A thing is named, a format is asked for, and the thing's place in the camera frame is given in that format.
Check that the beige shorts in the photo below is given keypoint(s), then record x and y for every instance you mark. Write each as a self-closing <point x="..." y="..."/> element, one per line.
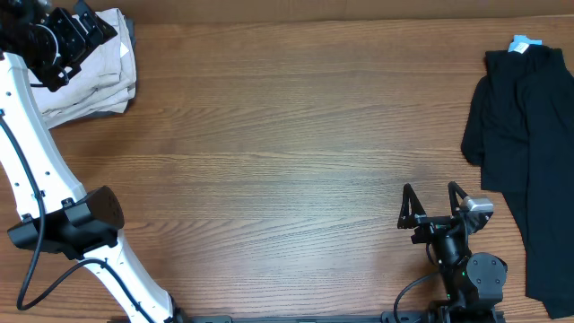
<point x="67" y="103"/>

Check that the black garment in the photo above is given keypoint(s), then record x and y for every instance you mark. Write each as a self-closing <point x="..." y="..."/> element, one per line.
<point x="520" y="133"/>

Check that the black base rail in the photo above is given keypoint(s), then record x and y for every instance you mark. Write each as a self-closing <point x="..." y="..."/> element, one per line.
<point x="305" y="319"/>

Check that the folded grey shorts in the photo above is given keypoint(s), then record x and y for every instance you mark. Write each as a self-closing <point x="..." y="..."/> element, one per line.
<point x="131" y="31"/>

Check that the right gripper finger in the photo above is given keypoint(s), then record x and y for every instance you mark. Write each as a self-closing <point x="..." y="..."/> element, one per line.
<point x="412" y="213"/>
<point x="455" y="193"/>

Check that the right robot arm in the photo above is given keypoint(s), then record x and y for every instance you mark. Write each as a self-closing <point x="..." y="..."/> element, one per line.
<point x="473" y="282"/>

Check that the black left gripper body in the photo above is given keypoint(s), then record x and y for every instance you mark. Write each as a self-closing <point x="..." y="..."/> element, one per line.
<point x="56" y="49"/>

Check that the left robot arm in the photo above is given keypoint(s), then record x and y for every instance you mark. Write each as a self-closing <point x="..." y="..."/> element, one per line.
<point x="44" y="47"/>

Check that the light blue tag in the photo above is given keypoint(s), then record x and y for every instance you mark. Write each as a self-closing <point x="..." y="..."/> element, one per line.
<point x="521" y="43"/>

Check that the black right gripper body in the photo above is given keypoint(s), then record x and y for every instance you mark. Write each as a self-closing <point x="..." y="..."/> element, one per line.
<point x="439" y="222"/>

